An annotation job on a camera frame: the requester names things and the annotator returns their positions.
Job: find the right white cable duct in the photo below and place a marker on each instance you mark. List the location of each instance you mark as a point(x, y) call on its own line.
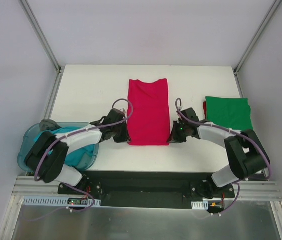
point(200, 205)

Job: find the folded red t shirt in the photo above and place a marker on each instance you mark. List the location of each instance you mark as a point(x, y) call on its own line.
point(204, 109)

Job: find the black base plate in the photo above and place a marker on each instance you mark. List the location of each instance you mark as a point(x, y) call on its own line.
point(161, 190)

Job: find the folded green t shirt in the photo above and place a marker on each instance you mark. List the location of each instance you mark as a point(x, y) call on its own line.
point(231, 113)

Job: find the translucent blue plastic basket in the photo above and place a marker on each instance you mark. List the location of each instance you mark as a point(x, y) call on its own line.
point(28, 137)

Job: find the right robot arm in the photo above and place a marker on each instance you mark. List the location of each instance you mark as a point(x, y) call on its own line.
point(246, 155)

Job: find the left white cable duct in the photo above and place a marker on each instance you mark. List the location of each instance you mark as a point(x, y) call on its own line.
point(48, 201)

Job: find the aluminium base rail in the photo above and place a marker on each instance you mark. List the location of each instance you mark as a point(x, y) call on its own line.
point(246, 190)

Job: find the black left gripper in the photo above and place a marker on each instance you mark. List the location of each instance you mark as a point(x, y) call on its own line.
point(121, 132)

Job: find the magenta t shirt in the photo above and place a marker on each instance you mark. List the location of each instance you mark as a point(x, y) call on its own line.
point(149, 124)

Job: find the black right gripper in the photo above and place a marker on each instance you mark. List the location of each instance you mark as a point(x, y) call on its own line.
point(176, 134)

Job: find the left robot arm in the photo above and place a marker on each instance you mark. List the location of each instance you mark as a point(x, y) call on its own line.
point(47, 156)

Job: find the aluminium frame post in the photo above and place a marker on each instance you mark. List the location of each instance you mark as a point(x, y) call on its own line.
point(258, 34)
point(39, 34)

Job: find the teal t shirt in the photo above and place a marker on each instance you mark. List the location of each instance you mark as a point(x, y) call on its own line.
point(80, 159)

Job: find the left aluminium frame post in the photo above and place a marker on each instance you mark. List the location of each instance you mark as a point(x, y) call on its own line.
point(39, 34)

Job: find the grey cloth in basket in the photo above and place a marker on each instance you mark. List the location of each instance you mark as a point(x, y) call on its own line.
point(48, 125)

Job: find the white cable duct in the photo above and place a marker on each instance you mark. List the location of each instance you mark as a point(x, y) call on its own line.
point(200, 205)
point(48, 201)

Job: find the right aluminium frame post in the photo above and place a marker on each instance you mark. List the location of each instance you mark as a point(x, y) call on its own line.
point(258, 34)

